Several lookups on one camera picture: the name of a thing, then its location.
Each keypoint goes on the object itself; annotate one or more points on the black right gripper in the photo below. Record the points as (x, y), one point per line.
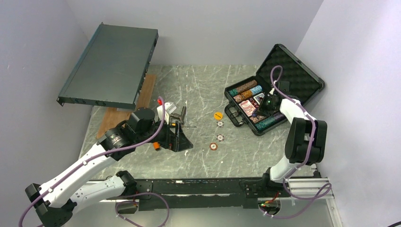
(264, 112)

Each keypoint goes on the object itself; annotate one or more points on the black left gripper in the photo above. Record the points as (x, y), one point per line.
(178, 142)

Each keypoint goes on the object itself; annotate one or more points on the red playing card deck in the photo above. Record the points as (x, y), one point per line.
(249, 107)

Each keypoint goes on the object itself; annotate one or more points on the orange white poker chip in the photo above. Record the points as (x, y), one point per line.
(213, 146)

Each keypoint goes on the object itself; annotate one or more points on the white blue poker chip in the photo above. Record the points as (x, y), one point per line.
(220, 137)

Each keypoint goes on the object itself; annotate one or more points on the white purple poker chip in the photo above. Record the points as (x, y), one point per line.
(220, 124)

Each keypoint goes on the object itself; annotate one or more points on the yellow dealer button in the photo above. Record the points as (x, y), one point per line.
(218, 116)

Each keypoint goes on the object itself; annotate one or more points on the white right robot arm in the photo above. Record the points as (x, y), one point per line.
(305, 141)

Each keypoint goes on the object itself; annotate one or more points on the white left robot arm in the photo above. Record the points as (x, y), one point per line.
(57, 200)

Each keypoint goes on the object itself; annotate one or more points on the black poker set case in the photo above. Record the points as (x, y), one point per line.
(304, 85)

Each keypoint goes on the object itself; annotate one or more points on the blue playing card deck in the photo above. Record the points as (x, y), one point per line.
(259, 98)

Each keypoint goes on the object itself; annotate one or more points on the orange black screwdriver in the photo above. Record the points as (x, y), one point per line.
(183, 126)

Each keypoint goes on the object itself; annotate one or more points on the grey metal clamp tool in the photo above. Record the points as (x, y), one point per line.
(180, 116)

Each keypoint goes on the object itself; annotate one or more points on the brown wooden board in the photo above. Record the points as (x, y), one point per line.
(113, 116)

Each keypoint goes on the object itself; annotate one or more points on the dark grey rack server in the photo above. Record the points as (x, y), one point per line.
(111, 70)

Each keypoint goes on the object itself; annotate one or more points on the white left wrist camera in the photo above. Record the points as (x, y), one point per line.
(170, 107)

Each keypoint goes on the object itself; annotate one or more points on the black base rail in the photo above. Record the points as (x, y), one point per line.
(245, 192)

